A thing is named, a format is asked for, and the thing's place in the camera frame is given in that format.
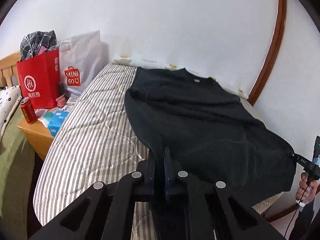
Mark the wooden nightstand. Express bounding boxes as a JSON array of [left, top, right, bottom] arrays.
[[17, 104, 73, 161]]

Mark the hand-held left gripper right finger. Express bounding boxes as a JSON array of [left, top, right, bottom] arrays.
[[164, 147, 286, 240]]

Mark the red paper bag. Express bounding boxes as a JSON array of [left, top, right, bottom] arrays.
[[16, 49, 61, 110]]

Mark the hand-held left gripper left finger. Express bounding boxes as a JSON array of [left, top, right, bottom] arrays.
[[29, 152, 165, 240]]

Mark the wooden bed frame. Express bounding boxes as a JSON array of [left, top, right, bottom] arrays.
[[252, 192, 300, 223]]

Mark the black cable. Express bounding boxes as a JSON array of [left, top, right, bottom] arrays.
[[284, 204, 300, 239]]

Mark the black sweatshirt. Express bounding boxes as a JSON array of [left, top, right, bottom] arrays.
[[124, 67, 298, 207]]

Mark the wooden headboard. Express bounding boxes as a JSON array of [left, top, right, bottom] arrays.
[[0, 52, 22, 88]]

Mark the white floral pillow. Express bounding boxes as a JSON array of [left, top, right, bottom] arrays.
[[0, 85, 21, 141]]

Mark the person's right forearm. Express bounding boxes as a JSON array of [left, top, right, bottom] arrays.
[[288, 180, 320, 240]]

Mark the brown wooden door trim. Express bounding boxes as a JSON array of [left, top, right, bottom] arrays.
[[248, 0, 287, 106]]

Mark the striped bed mattress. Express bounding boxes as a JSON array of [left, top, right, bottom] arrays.
[[34, 64, 278, 240]]

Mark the red drink can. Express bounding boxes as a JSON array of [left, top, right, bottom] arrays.
[[20, 97, 37, 125]]

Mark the blue tissue packet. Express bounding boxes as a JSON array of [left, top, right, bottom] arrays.
[[47, 111, 70, 137]]

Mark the grey plaid cloth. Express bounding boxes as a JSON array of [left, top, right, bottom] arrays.
[[20, 30, 58, 61]]

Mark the person's right hand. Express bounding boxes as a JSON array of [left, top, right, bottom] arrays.
[[296, 172, 320, 206]]

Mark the green blanket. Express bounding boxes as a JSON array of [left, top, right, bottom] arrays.
[[0, 105, 46, 232]]

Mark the white plastic shopping bag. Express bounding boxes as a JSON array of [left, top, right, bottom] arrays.
[[59, 30, 102, 97]]

